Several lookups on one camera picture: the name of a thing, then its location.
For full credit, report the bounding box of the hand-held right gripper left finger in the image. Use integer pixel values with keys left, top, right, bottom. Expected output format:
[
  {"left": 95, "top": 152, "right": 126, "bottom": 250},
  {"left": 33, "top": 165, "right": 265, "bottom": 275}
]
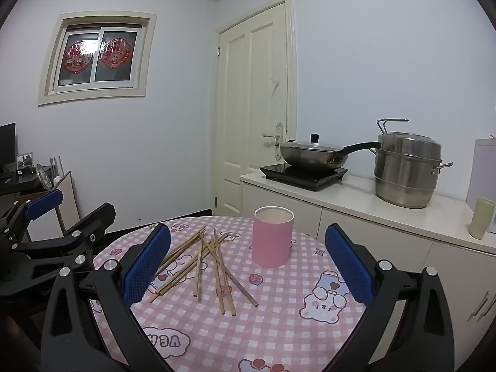
[{"left": 41, "top": 223, "right": 173, "bottom": 372}]

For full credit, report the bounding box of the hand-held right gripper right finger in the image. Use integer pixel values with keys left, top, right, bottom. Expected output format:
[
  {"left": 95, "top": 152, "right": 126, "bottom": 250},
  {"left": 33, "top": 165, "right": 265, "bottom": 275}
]
[{"left": 325, "top": 223, "right": 456, "bottom": 372}]

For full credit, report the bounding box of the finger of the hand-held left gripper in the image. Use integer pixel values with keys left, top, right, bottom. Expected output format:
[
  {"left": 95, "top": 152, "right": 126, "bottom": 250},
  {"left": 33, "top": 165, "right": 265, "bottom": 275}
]
[
  {"left": 0, "top": 189, "right": 64, "bottom": 246},
  {"left": 15, "top": 202, "right": 117, "bottom": 278}
]

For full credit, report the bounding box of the pile of wooden chopsticks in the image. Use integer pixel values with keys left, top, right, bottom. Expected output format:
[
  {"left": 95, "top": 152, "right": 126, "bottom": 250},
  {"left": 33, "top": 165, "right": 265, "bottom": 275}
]
[{"left": 147, "top": 227, "right": 259, "bottom": 316}]

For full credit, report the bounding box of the pink paper cup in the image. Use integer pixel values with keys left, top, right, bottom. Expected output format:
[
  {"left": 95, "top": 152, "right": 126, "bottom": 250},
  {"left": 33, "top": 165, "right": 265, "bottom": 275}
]
[{"left": 252, "top": 206, "right": 294, "bottom": 269}]

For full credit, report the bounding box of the beige board with brown edge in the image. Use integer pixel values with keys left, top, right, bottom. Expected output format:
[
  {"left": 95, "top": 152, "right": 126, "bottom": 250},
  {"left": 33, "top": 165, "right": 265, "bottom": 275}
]
[{"left": 54, "top": 170, "right": 80, "bottom": 237}]

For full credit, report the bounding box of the round metal plate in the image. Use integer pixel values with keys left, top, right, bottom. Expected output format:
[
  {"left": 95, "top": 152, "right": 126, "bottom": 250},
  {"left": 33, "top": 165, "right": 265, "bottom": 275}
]
[{"left": 36, "top": 163, "right": 53, "bottom": 190}]

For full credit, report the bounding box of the dark wooden desk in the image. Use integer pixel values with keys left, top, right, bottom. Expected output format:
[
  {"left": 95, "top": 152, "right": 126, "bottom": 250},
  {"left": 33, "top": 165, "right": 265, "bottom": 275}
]
[{"left": 0, "top": 166, "right": 59, "bottom": 198}]

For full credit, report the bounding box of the black monitor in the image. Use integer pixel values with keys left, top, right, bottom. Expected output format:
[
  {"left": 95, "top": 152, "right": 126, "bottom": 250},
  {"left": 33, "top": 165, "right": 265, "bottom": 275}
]
[{"left": 0, "top": 123, "right": 17, "bottom": 173}]

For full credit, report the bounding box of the white kitchen cabinet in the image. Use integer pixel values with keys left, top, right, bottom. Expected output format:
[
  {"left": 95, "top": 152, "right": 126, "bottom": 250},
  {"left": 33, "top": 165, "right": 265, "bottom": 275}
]
[{"left": 239, "top": 170, "right": 496, "bottom": 357}]

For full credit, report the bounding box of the pink checked tablecloth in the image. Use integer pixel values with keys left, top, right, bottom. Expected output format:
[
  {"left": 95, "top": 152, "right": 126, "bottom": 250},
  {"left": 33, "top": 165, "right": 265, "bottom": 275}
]
[{"left": 88, "top": 216, "right": 369, "bottom": 372}]

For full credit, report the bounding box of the black induction cooker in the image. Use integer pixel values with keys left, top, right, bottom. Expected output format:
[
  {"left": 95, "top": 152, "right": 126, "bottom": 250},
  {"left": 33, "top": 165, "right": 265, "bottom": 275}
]
[{"left": 259, "top": 163, "right": 348, "bottom": 192}]

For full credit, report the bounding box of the stainless steel steamer pot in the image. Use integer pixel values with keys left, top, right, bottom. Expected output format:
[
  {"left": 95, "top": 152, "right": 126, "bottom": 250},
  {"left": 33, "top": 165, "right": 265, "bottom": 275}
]
[{"left": 374, "top": 118, "right": 454, "bottom": 209}]

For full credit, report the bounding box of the glass wok lid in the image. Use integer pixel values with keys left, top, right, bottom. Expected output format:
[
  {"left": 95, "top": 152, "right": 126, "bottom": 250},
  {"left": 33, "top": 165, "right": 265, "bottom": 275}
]
[{"left": 280, "top": 133, "right": 343, "bottom": 152}]

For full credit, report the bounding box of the pale green plastic cup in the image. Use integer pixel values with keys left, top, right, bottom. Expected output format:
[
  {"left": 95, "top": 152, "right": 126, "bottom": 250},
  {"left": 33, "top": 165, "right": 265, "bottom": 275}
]
[{"left": 468, "top": 197, "right": 496, "bottom": 240}]

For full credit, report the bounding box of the white framed window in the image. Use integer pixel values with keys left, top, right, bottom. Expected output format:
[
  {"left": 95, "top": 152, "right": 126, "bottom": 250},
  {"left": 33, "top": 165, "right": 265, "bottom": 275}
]
[{"left": 38, "top": 11, "right": 157, "bottom": 106}]

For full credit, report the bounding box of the red paper window decoration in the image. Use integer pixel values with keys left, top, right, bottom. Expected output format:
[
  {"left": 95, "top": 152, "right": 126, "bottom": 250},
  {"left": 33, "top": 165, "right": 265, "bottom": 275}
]
[
  {"left": 100, "top": 38, "right": 130, "bottom": 68},
  {"left": 63, "top": 41, "right": 95, "bottom": 72}
]

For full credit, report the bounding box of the white flat board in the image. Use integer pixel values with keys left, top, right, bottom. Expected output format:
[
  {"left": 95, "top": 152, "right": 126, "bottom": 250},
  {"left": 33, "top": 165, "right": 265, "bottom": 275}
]
[{"left": 466, "top": 136, "right": 496, "bottom": 235}]

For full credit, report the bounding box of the cream panelled door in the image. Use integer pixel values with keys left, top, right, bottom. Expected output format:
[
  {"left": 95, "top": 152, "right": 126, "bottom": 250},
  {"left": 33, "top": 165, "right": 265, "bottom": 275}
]
[{"left": 212, "top": 0, "right": 298, "bottom": 218}]

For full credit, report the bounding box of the steel wok with black handle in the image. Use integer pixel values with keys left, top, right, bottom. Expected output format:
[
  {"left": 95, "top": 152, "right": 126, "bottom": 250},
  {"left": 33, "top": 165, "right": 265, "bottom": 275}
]
[{"left": 279, "top": 141, "right": 382, "bottom": 167}]

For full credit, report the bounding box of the metal cabinet door handle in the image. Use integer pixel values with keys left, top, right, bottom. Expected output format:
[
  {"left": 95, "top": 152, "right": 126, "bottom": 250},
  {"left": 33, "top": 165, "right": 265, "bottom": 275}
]
[
  {"left": 473, "top": 296, "right": 491, "bottom": 320},
  {"left": 467, "top": 291, "right": 486, "bottom": 321}
]

